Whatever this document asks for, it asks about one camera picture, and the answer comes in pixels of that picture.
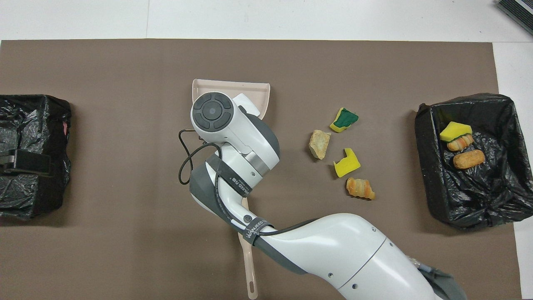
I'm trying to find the beige plastic dustpan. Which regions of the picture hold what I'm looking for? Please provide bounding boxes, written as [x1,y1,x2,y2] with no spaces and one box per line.
[192,79,271,119]

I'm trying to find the beige brush black bristles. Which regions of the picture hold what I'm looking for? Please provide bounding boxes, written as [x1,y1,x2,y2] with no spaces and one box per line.
[237,197,259,300]

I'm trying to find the beige bread chunk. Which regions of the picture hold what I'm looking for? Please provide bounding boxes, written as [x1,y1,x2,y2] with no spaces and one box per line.
[309,130,332,160]

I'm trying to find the wavy green yellow sponge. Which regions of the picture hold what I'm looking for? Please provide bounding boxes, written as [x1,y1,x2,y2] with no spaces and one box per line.
[329,107,359,133]

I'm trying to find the notched yellow sponge piece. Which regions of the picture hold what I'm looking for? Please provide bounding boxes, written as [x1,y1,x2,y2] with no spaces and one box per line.
[334,148,361,178]

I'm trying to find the golden croissant toy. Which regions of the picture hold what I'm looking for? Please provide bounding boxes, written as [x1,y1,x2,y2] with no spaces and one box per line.
[346,177,376,200]

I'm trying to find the wedge yellow green sponge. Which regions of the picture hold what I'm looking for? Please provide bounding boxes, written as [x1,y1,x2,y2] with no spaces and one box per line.
[439,121,473,143]

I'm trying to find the pale croissant toy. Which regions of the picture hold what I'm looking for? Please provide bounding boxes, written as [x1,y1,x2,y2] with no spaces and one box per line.
[447,134,475,152]

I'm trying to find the brown bread roll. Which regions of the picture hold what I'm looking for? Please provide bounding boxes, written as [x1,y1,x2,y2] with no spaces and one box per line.
[453,149,486,170]

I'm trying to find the black bag-lined bin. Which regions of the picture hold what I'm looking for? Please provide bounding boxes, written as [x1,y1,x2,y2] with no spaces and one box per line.
[0,94,72,220]
[415,93,533,230]

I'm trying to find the brown table mat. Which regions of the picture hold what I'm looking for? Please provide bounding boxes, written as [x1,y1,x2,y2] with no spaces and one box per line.
[0,39,523,300]

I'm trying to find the dark ribbed box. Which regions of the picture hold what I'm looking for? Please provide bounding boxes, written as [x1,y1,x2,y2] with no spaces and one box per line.
[496,0,533,36]

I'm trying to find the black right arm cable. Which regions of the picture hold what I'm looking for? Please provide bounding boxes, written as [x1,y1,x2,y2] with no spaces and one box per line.
[178,129,319,234]

